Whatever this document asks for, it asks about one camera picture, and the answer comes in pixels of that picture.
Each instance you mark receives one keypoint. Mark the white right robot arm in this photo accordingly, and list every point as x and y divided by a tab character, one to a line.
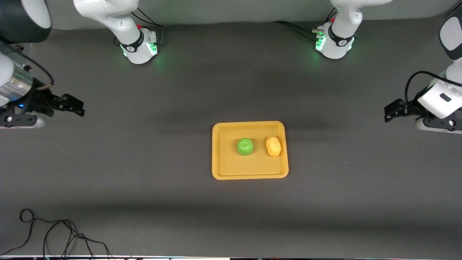
119	18

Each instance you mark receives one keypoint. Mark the orange-yellow potato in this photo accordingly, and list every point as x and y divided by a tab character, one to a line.
273	146

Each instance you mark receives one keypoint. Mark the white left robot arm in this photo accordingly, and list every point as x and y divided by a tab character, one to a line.
339	39

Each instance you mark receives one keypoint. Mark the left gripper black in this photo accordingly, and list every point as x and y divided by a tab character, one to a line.
412	107

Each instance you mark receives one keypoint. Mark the yellow plastic tray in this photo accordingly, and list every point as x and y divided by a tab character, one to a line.
231	162

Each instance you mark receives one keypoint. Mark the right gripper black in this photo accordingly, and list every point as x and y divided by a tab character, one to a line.
37	100

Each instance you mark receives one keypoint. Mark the green apple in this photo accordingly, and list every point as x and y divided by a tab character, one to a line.
245	147

